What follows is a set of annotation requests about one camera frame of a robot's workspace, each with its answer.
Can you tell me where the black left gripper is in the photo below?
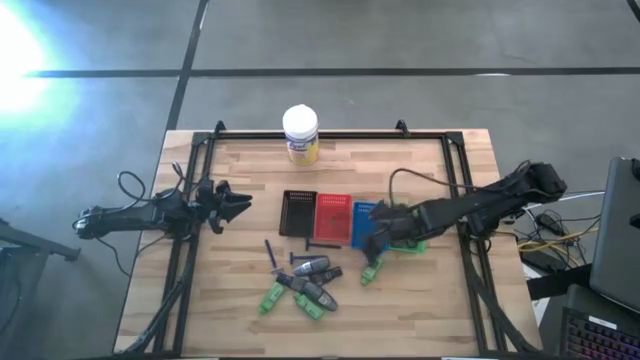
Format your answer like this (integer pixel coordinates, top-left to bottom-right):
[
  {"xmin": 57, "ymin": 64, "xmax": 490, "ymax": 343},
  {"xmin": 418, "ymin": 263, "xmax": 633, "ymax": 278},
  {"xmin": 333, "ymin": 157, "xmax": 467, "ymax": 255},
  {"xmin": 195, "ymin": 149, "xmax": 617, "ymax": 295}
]
[{"xmin": 196, "ymin": 174, "xmax": 254, "ymax": 235}]

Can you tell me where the black strap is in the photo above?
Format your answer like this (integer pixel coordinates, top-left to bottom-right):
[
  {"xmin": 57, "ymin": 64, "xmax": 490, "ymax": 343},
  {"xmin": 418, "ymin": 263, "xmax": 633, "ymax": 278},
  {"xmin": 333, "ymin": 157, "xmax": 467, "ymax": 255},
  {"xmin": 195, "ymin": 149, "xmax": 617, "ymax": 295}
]
[{"xmin": 526, "ymin": 263, "xmax": 594, "ymax": 302}]

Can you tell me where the white-lidded yellow wipes canister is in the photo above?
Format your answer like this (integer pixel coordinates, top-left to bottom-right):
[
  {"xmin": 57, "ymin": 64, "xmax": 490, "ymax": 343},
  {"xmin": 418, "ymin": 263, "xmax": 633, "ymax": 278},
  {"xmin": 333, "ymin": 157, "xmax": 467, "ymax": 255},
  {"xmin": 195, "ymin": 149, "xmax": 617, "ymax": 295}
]
[{"xmin": 281, "ymin": 103, "xmax": 320, "ymax": 167}]

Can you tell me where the black plastic basket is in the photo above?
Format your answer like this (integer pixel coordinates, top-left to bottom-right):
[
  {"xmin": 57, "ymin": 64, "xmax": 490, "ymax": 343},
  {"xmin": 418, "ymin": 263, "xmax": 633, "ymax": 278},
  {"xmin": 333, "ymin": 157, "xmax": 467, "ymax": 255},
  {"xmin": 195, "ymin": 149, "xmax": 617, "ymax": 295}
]
[{"xmin": 278, "ymin": 189, "xmax": 319, "ymax": 239}]

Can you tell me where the black backlit keyboard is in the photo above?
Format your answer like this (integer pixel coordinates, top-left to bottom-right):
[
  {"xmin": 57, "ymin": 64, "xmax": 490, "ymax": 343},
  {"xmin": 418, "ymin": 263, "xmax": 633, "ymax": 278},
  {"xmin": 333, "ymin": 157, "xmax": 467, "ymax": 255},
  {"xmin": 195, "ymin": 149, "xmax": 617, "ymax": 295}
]
[{"xmin": 558, "ymin": 305, "xmax": 640, "ymax": 360}]

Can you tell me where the black aluminium table frame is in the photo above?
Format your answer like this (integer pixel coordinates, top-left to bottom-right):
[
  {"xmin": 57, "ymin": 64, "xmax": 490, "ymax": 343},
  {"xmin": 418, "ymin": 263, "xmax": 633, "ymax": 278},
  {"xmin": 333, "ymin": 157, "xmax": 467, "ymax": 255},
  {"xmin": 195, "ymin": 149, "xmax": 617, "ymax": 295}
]
[{"xmin": 113, "ymin": 130, "xmax": 544, "ymax": 357}]

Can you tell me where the red plastic basket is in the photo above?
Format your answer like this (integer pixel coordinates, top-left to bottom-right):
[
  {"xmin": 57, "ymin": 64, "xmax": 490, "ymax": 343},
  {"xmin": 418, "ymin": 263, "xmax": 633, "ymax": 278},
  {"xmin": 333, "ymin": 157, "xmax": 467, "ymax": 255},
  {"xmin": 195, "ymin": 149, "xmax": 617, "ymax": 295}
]
[{"xmin": 312, "ymin": 192, "xmax": 354, "ymax": 245}]

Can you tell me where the green plastic basket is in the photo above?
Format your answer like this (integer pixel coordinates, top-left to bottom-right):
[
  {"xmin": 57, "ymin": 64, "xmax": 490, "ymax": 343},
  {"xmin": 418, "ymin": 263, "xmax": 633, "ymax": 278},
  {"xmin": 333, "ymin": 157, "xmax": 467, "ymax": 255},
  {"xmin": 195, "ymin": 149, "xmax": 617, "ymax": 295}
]
[{"xmin": 387, "ymin": 238, "xmax": 429, "ymax": 255}]

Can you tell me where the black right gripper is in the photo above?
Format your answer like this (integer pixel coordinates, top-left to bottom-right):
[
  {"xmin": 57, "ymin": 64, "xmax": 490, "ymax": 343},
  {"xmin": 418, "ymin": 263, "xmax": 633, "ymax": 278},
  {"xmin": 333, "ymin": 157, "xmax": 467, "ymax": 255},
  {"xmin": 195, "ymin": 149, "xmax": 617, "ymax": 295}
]
[{"xmin": 363, "ymin": 199, "xmax": 425, "ymax": 265}]

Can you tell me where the yellow cable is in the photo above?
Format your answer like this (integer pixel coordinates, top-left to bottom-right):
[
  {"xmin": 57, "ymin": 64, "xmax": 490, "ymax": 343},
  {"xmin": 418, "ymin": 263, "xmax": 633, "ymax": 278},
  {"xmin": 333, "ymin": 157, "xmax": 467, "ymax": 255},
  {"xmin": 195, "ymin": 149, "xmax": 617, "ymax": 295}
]
[{"xmin": 517, "ymin": 227, "xmax": 600, "ymax": 252}]

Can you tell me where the black metal stand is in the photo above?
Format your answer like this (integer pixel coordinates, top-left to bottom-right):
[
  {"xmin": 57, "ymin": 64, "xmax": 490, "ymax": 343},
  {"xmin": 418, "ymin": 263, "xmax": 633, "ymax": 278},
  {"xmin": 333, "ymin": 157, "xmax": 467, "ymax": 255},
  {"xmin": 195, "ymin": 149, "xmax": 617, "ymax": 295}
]
[{"xmin": 0, "ymin": 217, "xmax": 82, "ymax": 263}]

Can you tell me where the grey travel deodorant stick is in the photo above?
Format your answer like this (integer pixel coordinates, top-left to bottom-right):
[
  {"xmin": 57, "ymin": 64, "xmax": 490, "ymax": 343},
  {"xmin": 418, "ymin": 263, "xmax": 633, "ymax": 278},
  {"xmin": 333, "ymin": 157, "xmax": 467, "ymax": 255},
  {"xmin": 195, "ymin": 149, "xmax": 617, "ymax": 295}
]
[
  {"xmin": 301, "ymin": 281, "xmax": 339, "ymax": 313},
  {"xmin": 292, "ymin": 256, "xmax": 332, "ymax": 278}
]

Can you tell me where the white cable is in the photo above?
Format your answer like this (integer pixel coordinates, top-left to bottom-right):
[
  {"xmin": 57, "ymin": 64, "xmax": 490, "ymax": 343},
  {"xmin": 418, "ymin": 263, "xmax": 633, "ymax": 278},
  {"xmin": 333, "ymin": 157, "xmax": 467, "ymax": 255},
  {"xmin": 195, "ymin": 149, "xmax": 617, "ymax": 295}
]
[{"xmin": 521, "ymin": 190, "xmax": 607, "ymax": 211}]

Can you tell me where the blue plastic basket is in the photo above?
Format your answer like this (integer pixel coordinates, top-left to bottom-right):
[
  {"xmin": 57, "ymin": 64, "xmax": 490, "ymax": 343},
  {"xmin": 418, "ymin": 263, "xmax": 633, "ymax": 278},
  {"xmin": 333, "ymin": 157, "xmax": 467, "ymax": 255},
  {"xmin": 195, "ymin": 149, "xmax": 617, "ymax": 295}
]
[{"xmin": 349, "ymin": 200, "xmax": 392, "ymax": 251}]

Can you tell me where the black power adapter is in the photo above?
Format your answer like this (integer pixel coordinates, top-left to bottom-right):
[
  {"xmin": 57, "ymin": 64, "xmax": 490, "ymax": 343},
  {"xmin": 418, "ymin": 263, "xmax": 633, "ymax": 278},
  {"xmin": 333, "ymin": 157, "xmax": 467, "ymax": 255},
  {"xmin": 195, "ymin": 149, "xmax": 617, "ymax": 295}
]
[{"xmin": 518, "ymin": 248, "xmax": 557, "ymax": 275}]

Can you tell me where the grey laptop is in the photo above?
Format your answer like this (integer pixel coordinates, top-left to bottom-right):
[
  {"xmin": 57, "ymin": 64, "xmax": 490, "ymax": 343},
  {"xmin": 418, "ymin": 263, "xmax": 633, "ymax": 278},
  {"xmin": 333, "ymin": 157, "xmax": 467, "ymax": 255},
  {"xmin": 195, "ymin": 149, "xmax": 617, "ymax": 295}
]
[{"xmin": 588, "ymin": 156, "xmax": 640, "ymax": 315}]

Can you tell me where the small green bottle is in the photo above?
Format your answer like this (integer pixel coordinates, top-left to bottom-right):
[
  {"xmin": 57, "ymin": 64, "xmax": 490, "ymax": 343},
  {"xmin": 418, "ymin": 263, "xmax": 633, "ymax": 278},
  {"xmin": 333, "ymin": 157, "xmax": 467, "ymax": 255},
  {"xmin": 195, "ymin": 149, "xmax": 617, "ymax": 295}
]
[
  {"xmin": 359, "ymin": 255, "xmax": 386, "ymax": 288},
  {"xmin": 292, "ymin": 291, "xmax": 327, "ymax": 322},
  {"xmin": 257, "ymin": 280, "xmax": 288, "ymax": 317}
]

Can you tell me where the black power brick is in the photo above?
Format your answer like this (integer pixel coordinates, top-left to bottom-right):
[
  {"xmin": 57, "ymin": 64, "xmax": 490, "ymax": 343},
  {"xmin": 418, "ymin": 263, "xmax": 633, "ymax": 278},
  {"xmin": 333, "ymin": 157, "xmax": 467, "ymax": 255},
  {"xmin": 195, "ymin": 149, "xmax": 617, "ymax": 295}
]
[{"xmin": 533, "ymin": 211, "xmax": 566, "ymax": 237}]

